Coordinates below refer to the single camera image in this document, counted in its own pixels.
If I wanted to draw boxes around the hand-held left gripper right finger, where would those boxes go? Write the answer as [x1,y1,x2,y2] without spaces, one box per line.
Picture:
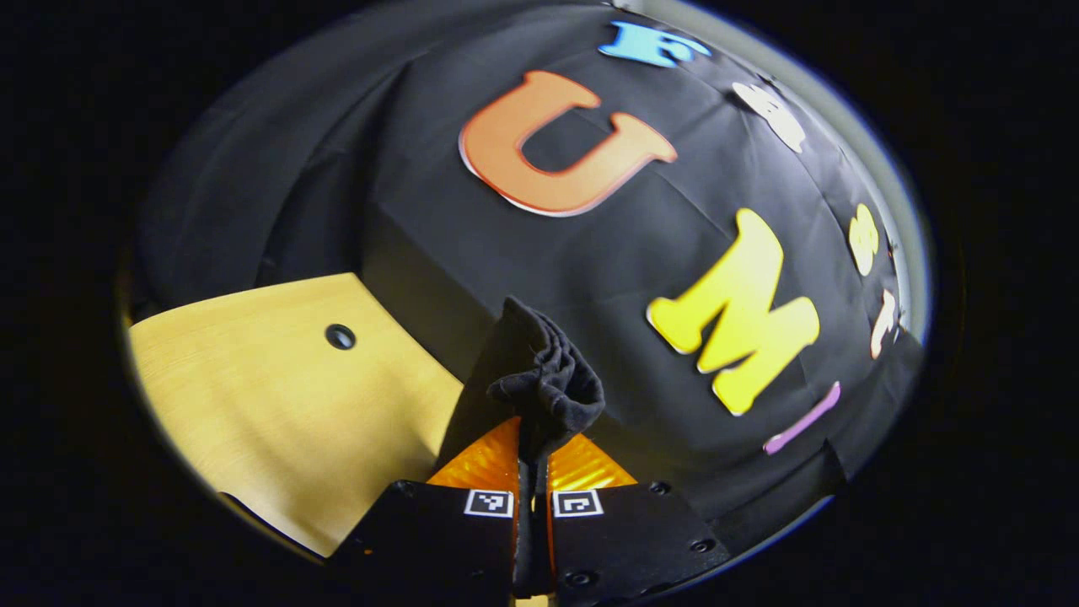
[546,432,733,607]

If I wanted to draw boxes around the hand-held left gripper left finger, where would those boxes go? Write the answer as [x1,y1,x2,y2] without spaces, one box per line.
[330,416,521,607]

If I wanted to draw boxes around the black backdrop cloth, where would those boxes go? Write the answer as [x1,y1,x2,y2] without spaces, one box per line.
[126,0,928,557]

